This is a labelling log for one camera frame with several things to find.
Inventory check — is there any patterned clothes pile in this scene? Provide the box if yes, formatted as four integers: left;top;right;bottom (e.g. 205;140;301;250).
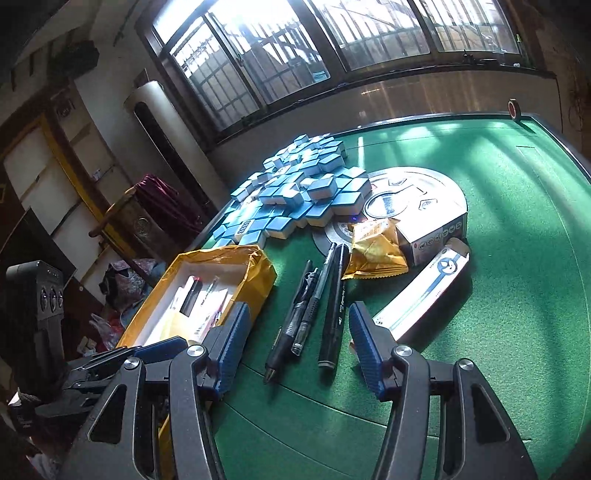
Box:
99;258;162;308

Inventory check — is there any black gel pen clear barrel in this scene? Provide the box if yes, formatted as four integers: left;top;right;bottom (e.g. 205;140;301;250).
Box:
263;260;320;385

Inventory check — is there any gold snack packet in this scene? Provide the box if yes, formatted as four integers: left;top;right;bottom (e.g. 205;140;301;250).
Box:
342;219;409;280

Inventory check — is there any pile of blue mahjong tiles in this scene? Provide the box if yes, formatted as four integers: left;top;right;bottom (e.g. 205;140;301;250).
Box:
212;134;372;247

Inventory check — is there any black marker with red ends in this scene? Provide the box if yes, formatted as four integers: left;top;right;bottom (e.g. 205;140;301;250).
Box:
180;277;204;317

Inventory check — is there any wooden door with white panels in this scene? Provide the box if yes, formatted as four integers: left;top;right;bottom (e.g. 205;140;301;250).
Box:
0;111;121;287

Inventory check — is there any round metal table centre panel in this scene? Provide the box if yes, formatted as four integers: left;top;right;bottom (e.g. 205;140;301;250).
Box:
314;166;469;257

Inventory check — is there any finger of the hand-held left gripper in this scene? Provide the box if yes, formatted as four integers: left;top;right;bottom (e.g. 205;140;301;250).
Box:
69;336;188;370
34;369;116;418

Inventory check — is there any dark bag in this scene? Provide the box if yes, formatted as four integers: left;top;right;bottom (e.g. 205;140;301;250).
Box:
55;41;100;77

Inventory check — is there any plastic bag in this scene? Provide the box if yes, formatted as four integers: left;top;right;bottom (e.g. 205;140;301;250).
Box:
88;311;127;352

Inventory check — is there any barred window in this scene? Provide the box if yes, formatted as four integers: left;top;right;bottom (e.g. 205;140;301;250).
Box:
139;0;536;144

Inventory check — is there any white standing air conditioner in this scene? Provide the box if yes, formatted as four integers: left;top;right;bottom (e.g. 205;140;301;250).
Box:
124;79;218;217

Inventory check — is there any slim grey pen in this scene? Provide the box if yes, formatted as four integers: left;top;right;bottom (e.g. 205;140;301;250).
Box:
291;242;338;356

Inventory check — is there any small white carton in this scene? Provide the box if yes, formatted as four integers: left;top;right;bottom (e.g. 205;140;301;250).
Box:
397;222;467;267

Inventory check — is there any yellow taped cardboard box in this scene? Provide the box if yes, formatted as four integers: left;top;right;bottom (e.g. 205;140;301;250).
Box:
117;244;278;480

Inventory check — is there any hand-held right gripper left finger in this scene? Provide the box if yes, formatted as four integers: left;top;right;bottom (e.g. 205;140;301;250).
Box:
69;302;252;480

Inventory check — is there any wooden chair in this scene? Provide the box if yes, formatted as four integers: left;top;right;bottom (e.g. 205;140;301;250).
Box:
90;182;195;268

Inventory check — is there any long black marker pen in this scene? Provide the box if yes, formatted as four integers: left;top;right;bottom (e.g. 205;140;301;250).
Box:
318;244;350;369

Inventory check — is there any long white blue ointment box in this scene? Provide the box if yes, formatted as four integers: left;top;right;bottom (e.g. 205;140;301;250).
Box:
351;237;472;347

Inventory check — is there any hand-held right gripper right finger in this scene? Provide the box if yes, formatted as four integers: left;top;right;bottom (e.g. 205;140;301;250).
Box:
348;301;539;480

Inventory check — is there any maroon cloth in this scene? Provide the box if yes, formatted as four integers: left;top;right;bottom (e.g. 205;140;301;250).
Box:
136;174;199;236

